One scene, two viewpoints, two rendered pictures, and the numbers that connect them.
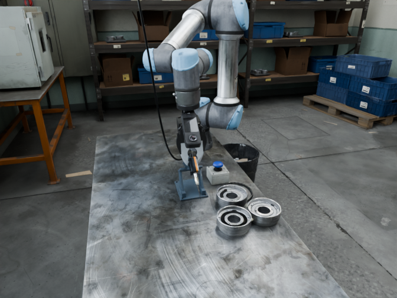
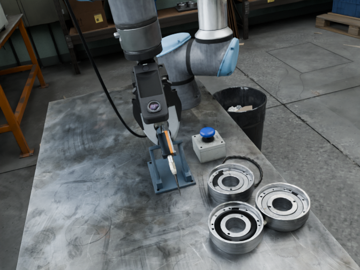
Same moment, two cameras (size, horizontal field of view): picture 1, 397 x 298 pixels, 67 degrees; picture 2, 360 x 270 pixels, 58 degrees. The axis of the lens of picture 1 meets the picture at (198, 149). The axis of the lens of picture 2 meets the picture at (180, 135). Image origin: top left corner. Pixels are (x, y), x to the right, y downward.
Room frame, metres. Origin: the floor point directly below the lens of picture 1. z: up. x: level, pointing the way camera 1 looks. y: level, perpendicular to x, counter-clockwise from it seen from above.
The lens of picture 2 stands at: (0.31, -0.06, 1.32)
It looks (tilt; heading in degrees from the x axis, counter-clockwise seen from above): 32 degrees down; 5
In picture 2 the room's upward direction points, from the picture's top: 8 degrees counter-clockwise
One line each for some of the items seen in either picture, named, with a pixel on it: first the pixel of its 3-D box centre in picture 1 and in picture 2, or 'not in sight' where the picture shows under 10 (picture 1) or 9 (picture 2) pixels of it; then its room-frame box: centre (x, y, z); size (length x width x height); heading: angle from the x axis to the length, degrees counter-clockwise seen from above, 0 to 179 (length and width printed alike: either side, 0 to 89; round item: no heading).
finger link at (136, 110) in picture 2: (183, 141); (144, 109); (0.88, 0.05, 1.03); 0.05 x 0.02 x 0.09; 100
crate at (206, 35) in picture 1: (199, 31); not in sight; (4.60, -0.02, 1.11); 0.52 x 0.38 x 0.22; 105
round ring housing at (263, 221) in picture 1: (263, 212); (282, 207); (0.79, -0.21, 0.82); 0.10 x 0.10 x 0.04
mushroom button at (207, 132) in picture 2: (217, 168); (208, 137); (1.02, -0.07, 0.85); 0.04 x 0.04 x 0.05
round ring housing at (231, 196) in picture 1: (231, 197); (230, 184); (0.87, -0.11, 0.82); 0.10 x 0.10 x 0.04
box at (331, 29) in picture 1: (331, 23); not in sight; (5.14, -2.09, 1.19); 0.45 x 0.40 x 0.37; 100
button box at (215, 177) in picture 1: (217, 173); (208, 144); (1.03, -0.07, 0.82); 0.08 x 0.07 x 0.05; 15
